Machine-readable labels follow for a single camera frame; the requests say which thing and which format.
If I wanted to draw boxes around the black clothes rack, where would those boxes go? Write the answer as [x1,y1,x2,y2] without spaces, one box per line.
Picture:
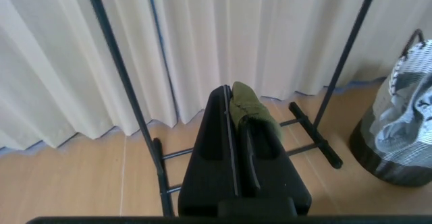
[80,0,382,217]

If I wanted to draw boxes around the white laundry basket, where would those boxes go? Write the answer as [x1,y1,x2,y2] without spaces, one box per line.
[349,28,432,188]

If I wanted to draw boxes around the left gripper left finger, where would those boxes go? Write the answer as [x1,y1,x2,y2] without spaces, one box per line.
[178,84,240,217]

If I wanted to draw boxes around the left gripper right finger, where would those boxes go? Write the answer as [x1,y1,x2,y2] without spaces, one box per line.
[238,115,313,217]

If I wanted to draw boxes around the green shirt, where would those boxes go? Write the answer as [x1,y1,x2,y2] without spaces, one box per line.
[229,81,283,142]

